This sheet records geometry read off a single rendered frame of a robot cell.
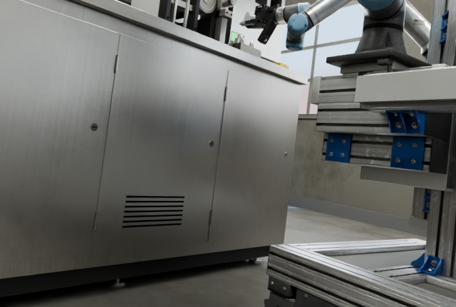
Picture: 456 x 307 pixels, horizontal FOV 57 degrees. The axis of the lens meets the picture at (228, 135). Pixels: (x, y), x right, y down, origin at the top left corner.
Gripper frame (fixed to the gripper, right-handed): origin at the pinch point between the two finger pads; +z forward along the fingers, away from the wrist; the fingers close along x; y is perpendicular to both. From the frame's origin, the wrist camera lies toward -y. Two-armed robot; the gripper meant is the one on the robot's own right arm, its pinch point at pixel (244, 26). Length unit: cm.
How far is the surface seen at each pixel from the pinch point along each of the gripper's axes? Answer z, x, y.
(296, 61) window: 157, -268, 52
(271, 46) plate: 41, -73, 12
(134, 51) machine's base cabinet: -19, 71, -30
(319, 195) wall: 102, -256, -98
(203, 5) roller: 8.2, 19.4, 5.3
